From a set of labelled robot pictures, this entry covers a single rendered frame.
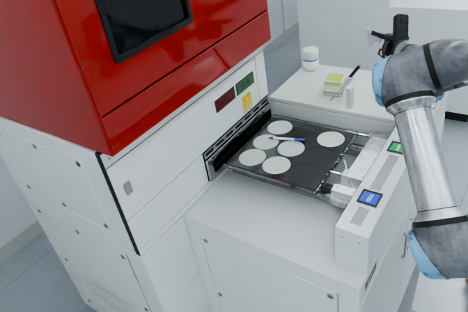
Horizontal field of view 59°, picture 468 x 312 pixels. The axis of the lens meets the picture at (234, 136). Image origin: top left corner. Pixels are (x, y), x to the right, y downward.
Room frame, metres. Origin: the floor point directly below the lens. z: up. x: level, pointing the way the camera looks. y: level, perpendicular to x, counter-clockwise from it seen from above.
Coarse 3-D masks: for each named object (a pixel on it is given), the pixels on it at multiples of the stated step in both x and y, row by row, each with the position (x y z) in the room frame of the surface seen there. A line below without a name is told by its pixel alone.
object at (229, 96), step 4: (228, 92) 1.35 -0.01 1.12; (232, 92) 1.36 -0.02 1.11; (224, 96) 1.33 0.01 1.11; (228, 96) 1.34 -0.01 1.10; (232, 96) 1.36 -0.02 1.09; (220, 100) 1.31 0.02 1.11; (224, 100) 1.32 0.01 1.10; (228, 100) 1.34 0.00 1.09; (220, 104) 1.30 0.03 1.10; (224, 104) 1.32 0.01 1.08; (220, 108) 1.30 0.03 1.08
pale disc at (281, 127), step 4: (280, 120) 1.44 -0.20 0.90; (284, 120) 1.43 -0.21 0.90; (272, 124) 1.42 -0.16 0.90; (276, 124) 1.42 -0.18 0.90; (280, 124) 1.41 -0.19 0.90; (284, 124) 1.41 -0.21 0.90; (288, 124) 1.40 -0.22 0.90; (268, 128) 1.40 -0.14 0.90; (272, 128) 1.39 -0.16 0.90; (276, 128) 1.39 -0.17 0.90; (280, 128) 1.38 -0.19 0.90; (284, 128) 1.38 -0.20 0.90; (288, 128) 1.37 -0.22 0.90; (272, 132) 1.36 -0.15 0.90; (276, 132) 1.36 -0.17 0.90; (280, 132) 1.35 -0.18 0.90; (284, 132) 1.35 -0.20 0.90
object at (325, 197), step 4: (236, 172) 1.25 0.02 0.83; (240, 172) 1.24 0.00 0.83; (248, 176) 1.22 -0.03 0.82; (252, 176) 1.21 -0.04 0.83; (260, 180) 1.18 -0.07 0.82; (264, 180) 1.17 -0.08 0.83; (272, 184) 1.15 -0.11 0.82; (276, 184) 1.14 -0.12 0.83; (284, 188) 1.12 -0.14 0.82; (288, 188) 1.11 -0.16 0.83; (300, 192) 1.08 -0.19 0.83; (304, 192) 1.07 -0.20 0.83; (320, 192) 1.03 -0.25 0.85; (324, 192) 1.03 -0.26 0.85; (312, 196) 1.05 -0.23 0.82; (316, 196) 1.04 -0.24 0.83; (320, 196) 1.03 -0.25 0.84; (324, 196) 1.02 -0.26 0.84; (328, 196) 1.01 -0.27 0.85; (324, 200) 1.02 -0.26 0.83; (328, 200) 1.01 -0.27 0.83
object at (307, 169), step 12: (276, 120) 1.44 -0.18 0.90; (288, 120) 1.43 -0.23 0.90; (264, 132) 1.37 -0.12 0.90; (288, 132) 1.34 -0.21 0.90; (300, 132) 1.33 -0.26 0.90; (312, 132) 1.32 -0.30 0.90; (348, 132) 1.27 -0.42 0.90; (252, 144) 1.31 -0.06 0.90; (312, 144) 1.24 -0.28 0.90; (276, 156) 1.21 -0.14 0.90; (300, 156) 1.18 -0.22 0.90; (312, 156) 1.17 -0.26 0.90; (324, 156) 1.16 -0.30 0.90; (336, 156) 1.15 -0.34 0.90; (252, 168) 1.16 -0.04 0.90; (300, 168) 1.12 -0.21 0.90; (312, 168) 1.11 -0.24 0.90; (324, 168) 1.09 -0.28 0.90; (288, 180) 1.06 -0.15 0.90; (300, 180) 1.05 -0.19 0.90; (312, 180) 1.04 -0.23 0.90
